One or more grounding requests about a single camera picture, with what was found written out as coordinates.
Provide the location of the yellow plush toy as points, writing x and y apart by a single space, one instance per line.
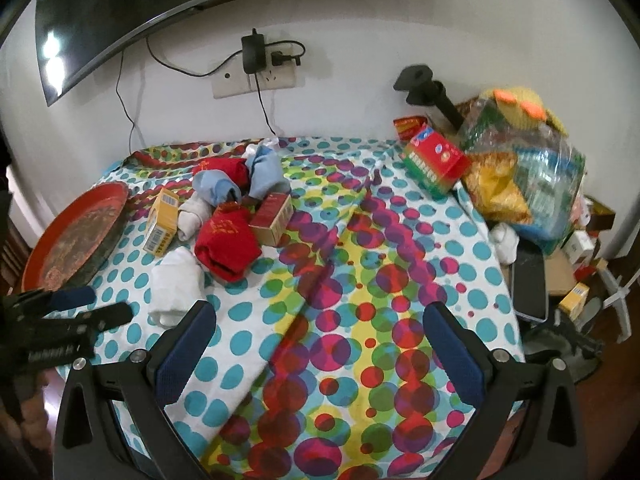
520 105

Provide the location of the small white box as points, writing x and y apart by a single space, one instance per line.
579 247

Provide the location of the red round tray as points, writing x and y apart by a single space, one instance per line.
75 230

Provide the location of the white plastic frame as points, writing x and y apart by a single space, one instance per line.
620 300

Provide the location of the white plastic wrap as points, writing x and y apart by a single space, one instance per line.
250 150

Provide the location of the polka dot tablecloth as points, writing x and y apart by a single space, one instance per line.
325 270

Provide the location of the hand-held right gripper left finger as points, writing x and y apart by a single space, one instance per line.
185 355

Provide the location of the black plug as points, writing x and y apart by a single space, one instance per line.
280 58

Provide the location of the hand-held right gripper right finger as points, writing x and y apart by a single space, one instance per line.
452 355

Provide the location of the light blue sock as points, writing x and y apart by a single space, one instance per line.
212 185
267 170

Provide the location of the black power adapter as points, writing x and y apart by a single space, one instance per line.
254 55

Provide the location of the black smartphone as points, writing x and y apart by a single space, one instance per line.
530 285

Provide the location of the small yellow box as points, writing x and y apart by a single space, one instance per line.
162 220
575 300

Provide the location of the red snack packet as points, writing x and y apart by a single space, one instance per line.
407 125

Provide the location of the clear plastic bag of snacks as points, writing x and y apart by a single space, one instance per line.
540 170

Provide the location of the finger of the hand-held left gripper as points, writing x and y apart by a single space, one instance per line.
110 316
75 298

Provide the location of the green and red medicine box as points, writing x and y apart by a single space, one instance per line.
435 160

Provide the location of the white sock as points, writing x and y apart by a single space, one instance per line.
506 242
192 217
175 285

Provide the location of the black clamp stand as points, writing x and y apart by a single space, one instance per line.
425 87

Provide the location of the red sock with gold print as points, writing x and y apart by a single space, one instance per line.
227 250
225 170

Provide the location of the white wall socket panel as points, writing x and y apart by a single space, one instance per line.
230 82

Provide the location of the yellow chip bag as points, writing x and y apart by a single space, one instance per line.
495 190

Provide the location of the red brown box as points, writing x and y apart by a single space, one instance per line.
270 217

